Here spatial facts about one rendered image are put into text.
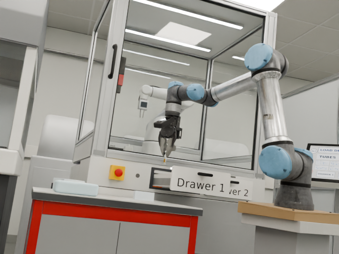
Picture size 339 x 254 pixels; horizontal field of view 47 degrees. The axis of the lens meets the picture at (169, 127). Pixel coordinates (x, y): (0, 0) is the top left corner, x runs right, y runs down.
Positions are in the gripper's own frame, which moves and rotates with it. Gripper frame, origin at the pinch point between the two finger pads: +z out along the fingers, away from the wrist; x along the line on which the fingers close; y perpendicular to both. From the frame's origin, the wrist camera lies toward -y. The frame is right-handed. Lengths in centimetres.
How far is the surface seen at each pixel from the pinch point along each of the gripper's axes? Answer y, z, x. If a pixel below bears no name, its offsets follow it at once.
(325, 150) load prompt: 85, -17, -55
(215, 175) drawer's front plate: 12.7, 7.1, -21.0
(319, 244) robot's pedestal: 5, 29, -69
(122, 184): 6.6, 16.3, 27.4
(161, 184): 9.4, 13.8, 5.8
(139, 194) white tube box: -14.3, 19.8, 1.0
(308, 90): 242, -101, -7
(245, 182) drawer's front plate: 60, 7, -18
